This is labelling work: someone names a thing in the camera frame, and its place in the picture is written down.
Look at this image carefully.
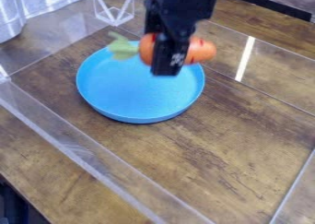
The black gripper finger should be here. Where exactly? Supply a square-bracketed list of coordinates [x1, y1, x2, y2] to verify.
[151, 33, 190, 77]
[144, 0, 162, 33]

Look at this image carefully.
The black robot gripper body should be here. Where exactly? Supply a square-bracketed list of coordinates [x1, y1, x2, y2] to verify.
[144, 0, 227, 46]

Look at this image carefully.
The orange toy carrot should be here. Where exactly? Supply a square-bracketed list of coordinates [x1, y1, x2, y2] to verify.
[107, 31, 216, 65]

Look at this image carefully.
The blue round tray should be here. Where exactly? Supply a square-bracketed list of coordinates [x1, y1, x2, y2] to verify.
[76, 48, 206, 124]

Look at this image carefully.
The white patterned curtain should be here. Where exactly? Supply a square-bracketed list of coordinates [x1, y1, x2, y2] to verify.
[0, 0, 80, 43]

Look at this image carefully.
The clear acrylic enclosure wall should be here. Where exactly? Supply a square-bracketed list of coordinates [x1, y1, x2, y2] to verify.
[0, 0, 315, 224]

